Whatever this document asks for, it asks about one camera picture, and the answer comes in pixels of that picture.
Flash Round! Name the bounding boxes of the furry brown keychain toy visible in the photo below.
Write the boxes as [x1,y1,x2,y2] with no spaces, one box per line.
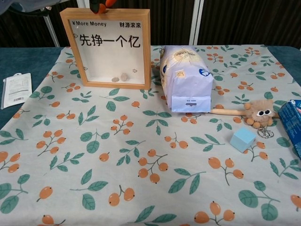
[243,99,276,138]

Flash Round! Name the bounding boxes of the light blue cube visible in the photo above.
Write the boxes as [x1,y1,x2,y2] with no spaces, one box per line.
[230,128,256,153]

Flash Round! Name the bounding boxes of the white partition frame post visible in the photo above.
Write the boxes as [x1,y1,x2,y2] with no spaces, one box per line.
[192,0,205,46]
[43,13,60,47]

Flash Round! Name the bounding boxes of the light wooden stick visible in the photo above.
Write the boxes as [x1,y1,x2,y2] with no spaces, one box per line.
[210,108,247,116]

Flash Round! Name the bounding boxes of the blue pink cookie box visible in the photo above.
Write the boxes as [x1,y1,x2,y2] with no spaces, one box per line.
[278,99,301,160]

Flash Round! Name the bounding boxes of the lavender paper flour bag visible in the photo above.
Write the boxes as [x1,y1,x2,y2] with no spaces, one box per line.
[159,45,214,113]

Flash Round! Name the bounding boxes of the white flat plastic package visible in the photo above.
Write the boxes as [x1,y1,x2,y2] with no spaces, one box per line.
[1,73,32,109]

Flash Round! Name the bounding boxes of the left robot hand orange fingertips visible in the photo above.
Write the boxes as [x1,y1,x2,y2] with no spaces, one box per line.
[90,0,117,15]

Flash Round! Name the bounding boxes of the wooden box with characters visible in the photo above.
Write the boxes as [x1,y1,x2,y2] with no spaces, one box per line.
[60,8,151,90]

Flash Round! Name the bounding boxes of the floral leaf print tablecloth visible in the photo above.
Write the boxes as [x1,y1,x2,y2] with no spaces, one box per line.
[0,44,301,226]

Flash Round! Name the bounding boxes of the teal velvet table cover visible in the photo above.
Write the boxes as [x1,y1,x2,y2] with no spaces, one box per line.
[0,45,301,130]

